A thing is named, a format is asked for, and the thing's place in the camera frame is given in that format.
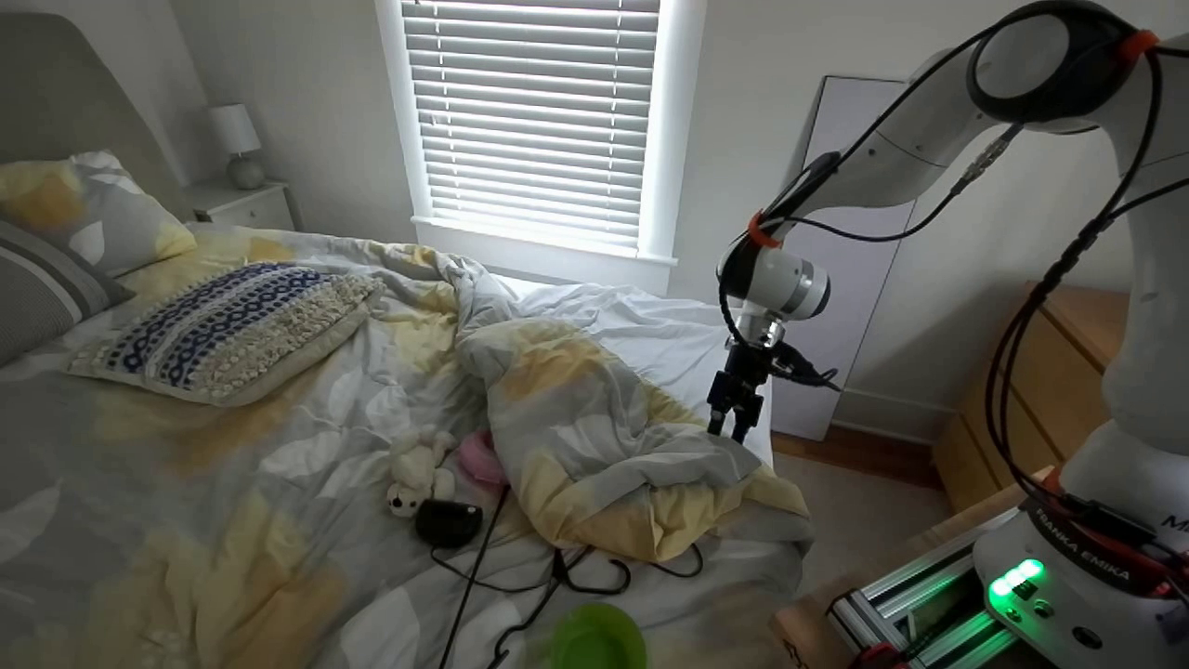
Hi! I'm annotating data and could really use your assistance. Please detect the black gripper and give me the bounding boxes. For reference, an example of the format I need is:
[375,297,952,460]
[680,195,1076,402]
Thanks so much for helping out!
[702,339,781,446]

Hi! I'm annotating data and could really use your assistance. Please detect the gray and yellow floral duvet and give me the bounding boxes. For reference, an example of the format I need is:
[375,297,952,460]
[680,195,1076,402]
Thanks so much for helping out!
[0,218,815,669]

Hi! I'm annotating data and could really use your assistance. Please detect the white bed sheet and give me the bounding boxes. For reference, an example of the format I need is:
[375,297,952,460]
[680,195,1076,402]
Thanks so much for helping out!
[493,272,775,469]

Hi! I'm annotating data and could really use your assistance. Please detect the white flat board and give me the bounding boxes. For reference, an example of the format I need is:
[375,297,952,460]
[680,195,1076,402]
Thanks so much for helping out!
[760,71,963,446]

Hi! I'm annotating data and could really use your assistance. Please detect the pink soft object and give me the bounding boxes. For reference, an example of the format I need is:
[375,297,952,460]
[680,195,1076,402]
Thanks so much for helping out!
[450,432,511,496]

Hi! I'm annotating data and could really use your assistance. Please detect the green round object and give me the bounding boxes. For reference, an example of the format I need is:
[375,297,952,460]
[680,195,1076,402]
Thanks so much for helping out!
[531,601,650,669]

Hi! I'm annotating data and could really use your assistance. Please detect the black round device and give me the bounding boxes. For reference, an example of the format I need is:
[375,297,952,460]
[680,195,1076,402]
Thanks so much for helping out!
[413,496,488,555]

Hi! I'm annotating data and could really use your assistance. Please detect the white stuffed toy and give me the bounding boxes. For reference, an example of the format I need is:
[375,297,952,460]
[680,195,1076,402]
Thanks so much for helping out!
[379,432,462,523]

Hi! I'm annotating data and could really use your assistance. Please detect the light wooden dresser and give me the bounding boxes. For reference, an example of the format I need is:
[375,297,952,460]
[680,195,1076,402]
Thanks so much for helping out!
[929,279,1137,516]

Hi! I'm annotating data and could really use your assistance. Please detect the white window blinds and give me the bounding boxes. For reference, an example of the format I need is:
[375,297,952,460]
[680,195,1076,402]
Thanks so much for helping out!
[397,0,666,254]

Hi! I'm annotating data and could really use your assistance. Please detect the blue and white knitted pillow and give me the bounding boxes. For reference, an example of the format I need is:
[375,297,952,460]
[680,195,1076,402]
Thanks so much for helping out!
[65,258,375,412]

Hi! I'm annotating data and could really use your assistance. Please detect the white nightstand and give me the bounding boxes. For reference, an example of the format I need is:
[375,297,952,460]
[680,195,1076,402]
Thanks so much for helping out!
[178,181,301,236]

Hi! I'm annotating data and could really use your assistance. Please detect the small white table lamp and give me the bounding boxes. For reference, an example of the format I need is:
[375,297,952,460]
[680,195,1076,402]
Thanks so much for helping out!
[204,100,275,195]

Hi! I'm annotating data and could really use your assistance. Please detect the yellow and gray floral pillow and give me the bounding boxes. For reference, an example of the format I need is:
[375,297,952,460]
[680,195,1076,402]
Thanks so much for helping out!
[0,149,200,283]

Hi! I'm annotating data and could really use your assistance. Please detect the plain gray pillow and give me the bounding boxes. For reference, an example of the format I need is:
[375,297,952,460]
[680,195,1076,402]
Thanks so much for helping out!
[0,215,133,371]

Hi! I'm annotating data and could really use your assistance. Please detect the gray upholstered headboard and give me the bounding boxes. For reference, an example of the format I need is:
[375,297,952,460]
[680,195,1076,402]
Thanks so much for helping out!
[0,12,190,209]

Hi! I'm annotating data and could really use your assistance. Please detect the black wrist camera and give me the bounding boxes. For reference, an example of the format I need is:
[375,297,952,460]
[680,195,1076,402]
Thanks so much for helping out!
[769,339,842,397]

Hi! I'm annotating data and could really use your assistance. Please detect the looped black cable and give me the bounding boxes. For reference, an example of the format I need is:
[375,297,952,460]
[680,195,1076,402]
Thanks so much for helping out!
[481,538,709,669]

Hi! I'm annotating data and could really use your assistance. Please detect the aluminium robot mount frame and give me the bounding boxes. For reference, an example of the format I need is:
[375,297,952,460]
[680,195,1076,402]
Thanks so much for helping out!
[826,538,1038,669]

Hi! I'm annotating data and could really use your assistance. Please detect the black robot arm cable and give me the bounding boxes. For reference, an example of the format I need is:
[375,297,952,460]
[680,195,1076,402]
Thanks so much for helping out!
[716,21,1189,588]

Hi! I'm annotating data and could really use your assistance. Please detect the white window frame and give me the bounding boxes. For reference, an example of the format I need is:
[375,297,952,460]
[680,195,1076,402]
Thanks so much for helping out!
[370,0,709,297]

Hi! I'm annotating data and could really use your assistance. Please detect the long black cable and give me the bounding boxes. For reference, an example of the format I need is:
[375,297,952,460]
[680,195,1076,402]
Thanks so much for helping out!
[431,482,516,669]

